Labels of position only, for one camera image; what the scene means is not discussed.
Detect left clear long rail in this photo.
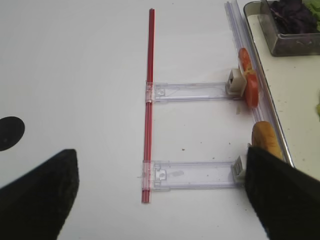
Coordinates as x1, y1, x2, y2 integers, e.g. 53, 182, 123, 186
224, 1, 295, 167

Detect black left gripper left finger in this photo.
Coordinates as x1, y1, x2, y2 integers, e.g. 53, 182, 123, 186
0, 149, 80, 240

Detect left far clear pusher track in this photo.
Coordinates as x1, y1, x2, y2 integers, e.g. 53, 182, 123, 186
152, 82, 237, 103

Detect white pusher block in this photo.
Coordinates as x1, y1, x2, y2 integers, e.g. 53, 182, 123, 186
231, 155, 247, 184
225, 68, 247, 97

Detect upright cut bun half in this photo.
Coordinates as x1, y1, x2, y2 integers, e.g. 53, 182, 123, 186
251, 121, 283, 160

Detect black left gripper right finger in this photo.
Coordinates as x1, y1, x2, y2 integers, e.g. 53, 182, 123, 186
244, 147, 320, 240

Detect green lettuce in container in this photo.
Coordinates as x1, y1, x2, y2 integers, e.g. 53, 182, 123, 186
303, 0, 320, 31

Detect black round table hole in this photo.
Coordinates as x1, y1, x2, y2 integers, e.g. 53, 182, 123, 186
0, 116, 25, 152

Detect clear plastic container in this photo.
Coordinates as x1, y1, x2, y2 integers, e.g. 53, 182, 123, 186
258, 0, 320, 57

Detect lettuce leaf on burger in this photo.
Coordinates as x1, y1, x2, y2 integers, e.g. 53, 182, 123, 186
315, 103, 320, 117

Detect white near pusher block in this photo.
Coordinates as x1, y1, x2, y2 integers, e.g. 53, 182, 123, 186
231, 155, 247, 184

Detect left near clear pusher track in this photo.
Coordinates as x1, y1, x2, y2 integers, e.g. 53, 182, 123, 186
142, 161, 240, 192

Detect upright tomato slice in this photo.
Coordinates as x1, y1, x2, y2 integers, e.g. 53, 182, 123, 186
238, 47, 259, 108

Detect left red rail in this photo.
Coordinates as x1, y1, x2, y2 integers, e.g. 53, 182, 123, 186
141, 8, 156, 204

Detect clear pusher track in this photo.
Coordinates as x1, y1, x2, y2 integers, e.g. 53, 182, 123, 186
142, 161, 240, 192
152, 82, 237, 103

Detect purple cabbage pieces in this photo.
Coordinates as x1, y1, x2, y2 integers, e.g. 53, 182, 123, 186
269, 0, 320, 35

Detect silver metal tray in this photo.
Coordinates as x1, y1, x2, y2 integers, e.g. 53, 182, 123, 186
243, 1, 320, 179

